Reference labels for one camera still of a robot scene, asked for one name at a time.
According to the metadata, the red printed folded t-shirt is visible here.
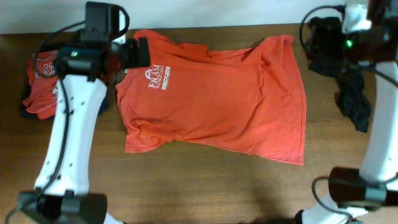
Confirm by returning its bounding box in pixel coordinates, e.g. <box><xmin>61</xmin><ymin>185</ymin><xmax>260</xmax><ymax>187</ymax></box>
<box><xmin>22</xmin><ymin>50</ymin><xmax>58</xmax><ymax>119</ymax></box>

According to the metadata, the orange FRAM t-shirt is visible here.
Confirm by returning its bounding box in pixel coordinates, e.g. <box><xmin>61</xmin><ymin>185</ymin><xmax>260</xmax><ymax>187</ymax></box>
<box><xmin>116</xmin><ymin>30</ymin><xmax>307</xmax><ymax>165</ymax></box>

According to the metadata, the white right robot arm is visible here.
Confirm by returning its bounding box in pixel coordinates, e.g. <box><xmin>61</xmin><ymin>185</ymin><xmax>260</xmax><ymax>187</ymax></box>
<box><xmin>294</xmin><ymin>0</ymin><xmax>397</xmax><ymax>223</ymax></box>

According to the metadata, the black crumpled garment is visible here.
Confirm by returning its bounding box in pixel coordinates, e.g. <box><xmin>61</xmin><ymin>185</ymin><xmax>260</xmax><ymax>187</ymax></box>
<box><xmin>305</xmin><ymin>38</ymin><xmax>371</xmax><ymax>133</ymax></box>

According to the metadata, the navy folded garment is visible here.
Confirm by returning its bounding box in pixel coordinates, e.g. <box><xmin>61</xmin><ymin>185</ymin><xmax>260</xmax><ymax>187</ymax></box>
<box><xmin>20</xmin><ymin>42</ymin><xmax>110</xmax><ymax>121</ymax></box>

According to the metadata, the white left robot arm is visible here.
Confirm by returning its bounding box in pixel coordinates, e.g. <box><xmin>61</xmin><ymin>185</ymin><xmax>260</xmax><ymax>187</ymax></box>
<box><xmin>17</xmin><ymin>37</ymin><xmax>150</xmax><ymax>223</ymax></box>

